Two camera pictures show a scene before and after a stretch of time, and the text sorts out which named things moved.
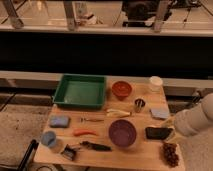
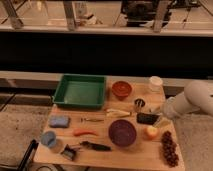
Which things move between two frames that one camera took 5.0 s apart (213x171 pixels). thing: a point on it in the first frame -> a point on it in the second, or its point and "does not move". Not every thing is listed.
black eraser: (158, 133) -> (149, 119)
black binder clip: (69, 152) does not move
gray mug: (48, 138) does not move
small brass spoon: (90, 120) does not move
